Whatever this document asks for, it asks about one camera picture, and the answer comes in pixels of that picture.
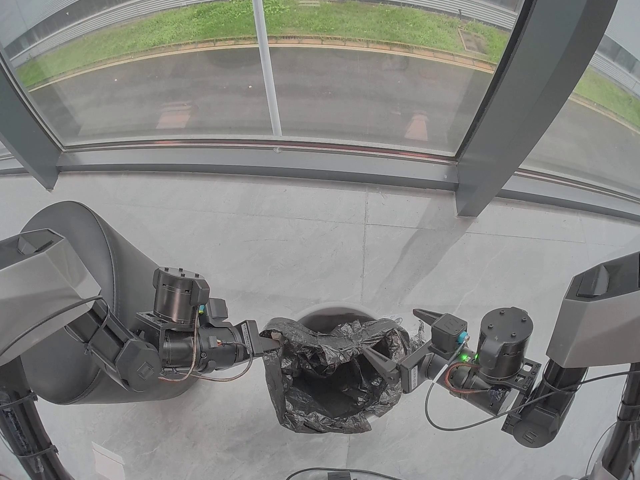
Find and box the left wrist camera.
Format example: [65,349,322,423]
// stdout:
[206,297,230,327]

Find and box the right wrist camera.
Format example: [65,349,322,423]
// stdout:
[429,313,471,360]

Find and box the black plastic bag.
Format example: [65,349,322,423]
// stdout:
[260,315,426,435]

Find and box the dark grey round chair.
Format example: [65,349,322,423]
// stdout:
[0,200,212,405]

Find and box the white trash bin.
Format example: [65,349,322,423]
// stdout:
[295,304,375,433]

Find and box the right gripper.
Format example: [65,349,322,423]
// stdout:
[362,308,479,398]

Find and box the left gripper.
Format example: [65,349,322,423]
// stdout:
[196,319,264,375]

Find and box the window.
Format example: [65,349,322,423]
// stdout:
[0,0,640,219]

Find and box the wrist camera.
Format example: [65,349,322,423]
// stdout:
[206,297,230,327]
[429,313,471,360]

